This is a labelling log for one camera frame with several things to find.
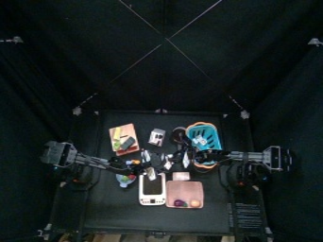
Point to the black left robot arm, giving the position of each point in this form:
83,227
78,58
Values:
86,160

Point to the purple toy grapes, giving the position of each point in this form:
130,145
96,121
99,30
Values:
181,203

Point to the small pink box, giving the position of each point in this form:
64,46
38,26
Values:
181,176

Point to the orange toy fruit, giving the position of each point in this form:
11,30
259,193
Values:
195,203

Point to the teal basket with orange rim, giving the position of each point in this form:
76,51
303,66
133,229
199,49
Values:
206,134

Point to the small grey box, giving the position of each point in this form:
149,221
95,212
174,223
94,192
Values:
157,137

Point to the white toy tablet scale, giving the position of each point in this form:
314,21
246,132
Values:
153,189

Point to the grey frame corner bracket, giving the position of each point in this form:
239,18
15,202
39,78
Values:
16,40
76,111
245,114
314,41
161,111

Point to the black round cup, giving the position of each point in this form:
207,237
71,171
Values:
179,134

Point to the green toy food piece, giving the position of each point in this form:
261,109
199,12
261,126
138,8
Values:
117,145

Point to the pink square tray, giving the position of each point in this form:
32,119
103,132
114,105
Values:
185,190

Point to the light bowl with colourful fruit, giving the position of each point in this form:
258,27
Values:
126,181

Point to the white sushi piece toy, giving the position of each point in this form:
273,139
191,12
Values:
202,140

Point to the yellow toy food piece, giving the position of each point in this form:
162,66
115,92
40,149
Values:
117,134

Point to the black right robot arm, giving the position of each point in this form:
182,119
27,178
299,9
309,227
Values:
258,155

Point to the orange and blue toy piece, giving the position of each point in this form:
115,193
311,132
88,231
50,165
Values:
134,162

